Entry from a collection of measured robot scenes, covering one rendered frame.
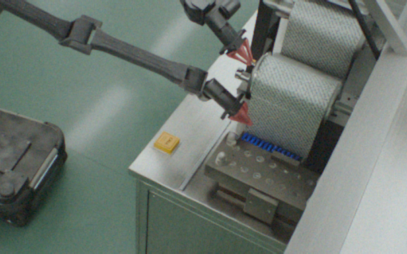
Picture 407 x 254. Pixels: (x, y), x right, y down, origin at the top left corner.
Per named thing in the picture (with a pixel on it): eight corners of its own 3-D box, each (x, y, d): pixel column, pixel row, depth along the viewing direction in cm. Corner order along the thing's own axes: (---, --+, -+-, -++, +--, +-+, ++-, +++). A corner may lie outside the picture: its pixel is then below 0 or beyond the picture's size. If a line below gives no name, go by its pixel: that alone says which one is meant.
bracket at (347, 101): (342, 95, 174) (344, 91, 172) (360, 102, 172) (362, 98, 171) (338, 105, 170) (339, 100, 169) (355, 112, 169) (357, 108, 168)
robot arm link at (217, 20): (198, 19, 174) (207, 15, 169) (211, 6, 177) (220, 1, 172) (212, 37, 176) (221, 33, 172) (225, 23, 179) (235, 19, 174)
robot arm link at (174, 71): (68, 42, 170) (81, 11, 173) (68, 48, 175) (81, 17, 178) (198, 95, 180) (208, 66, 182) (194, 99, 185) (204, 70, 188)
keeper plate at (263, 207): (245, 206, 186) (250, 187, 178) (272, 220, 184) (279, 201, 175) (242, 212, 184) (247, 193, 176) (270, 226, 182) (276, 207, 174)
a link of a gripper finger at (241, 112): (243, 133, 189) (223, 114, 188) (251, 119, 194) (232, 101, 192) (255, 125, 184) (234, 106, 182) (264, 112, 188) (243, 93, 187)
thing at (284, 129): (243, 131, 193) (251, 93, 179) (306, 160, 188) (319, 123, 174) (243, 132, 193) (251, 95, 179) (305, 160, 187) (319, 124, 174)
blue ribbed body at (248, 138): (243, 136, 193) (245, 129, 191) (301, 162, 189) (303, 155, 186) (239, 142, 191) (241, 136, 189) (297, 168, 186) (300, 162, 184)
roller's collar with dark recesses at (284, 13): (280, 9, 195) (284, -6, 190) (297, 15, 194) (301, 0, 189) (274, 18, 191) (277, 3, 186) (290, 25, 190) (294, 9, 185)
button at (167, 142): (163, 134, 204) (163, 130, 202) (179, 142, 202) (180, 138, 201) (153, 146, 200) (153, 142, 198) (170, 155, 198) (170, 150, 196)
